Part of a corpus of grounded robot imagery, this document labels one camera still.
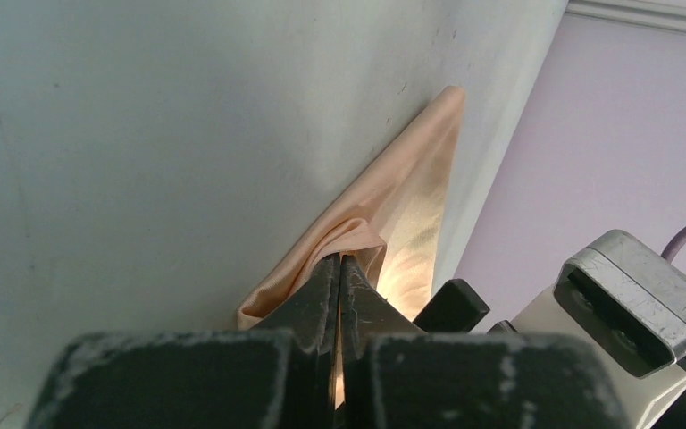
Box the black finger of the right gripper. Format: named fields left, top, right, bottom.
left=413, top=279, right=490, bottom=333

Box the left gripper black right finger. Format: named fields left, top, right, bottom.
left=339, top=256, right=629, bottom=428

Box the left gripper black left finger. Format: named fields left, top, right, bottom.
left=27, top=254, right=341, bottom=428

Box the peach cloth napkin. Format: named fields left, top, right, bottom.
left=236, top=85, right=467, bottom=409

